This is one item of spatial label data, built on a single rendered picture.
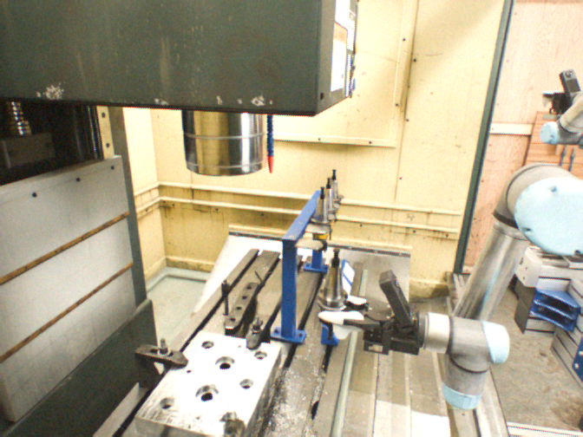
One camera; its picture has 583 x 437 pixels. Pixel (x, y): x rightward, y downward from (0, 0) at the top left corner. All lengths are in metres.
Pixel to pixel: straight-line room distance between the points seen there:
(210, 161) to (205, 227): 1.38
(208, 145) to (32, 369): 0.70
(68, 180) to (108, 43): 0.44
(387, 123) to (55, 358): 1.39
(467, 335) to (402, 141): 1.06
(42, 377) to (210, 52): 0.87
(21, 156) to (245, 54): 0.61
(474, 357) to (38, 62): 0.95
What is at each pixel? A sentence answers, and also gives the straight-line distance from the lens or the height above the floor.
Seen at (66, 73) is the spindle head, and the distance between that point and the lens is 0.81.
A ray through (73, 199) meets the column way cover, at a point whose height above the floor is 1.35.
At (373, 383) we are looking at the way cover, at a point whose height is 0.77.
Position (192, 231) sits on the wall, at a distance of 2.15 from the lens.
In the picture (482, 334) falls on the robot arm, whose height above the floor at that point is 1.19.
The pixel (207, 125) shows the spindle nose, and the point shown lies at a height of 1.56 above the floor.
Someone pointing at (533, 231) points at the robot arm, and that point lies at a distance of 0.73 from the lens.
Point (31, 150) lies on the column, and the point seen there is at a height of 1.47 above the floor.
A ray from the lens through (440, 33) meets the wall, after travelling 1.74.
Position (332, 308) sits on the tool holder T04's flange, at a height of 1.20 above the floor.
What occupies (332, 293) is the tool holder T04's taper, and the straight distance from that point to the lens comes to 0.83.
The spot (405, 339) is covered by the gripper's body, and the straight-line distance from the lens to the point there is 0.88.
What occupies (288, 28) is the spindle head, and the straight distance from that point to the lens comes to 0.62.
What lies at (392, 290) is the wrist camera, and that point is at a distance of 0.81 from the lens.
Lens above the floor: 1.66
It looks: 21 degrees down
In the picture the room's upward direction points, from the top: 1 degrees clockwise
